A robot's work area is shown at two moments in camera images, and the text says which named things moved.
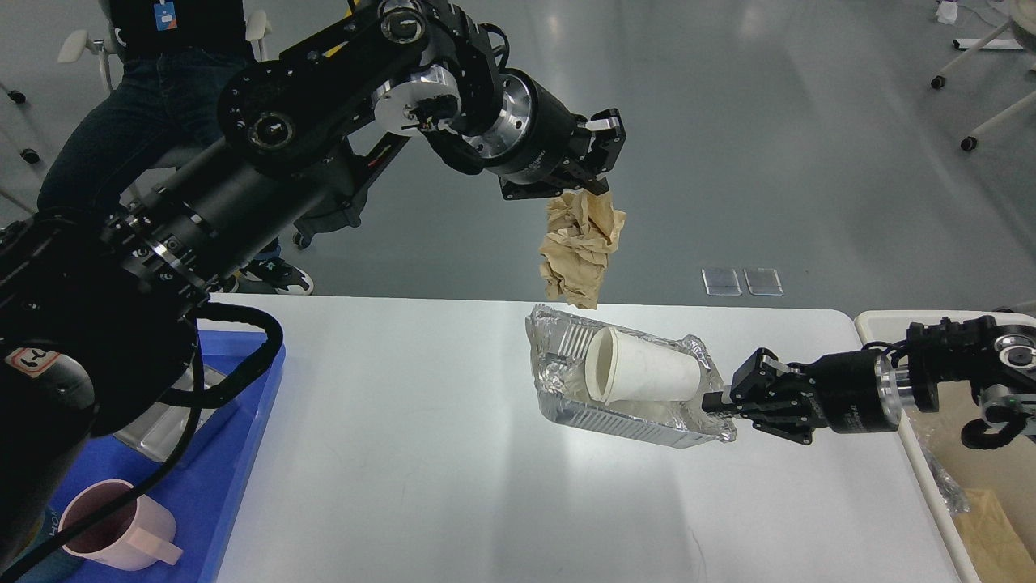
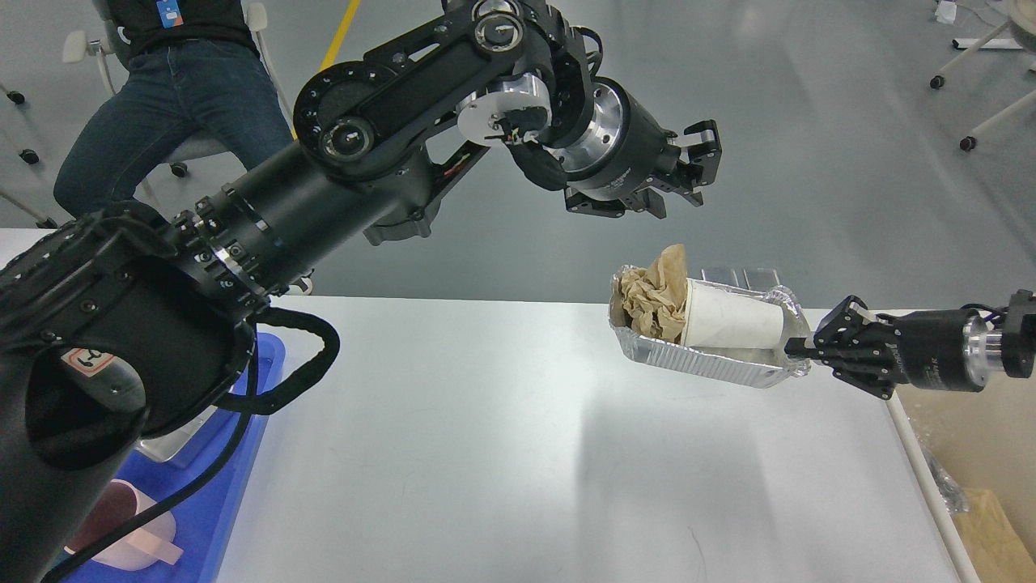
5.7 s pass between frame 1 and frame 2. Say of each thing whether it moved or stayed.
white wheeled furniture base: stayed
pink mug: stayed
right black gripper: moved
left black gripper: moved
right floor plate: stayed
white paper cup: moved
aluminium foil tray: moved
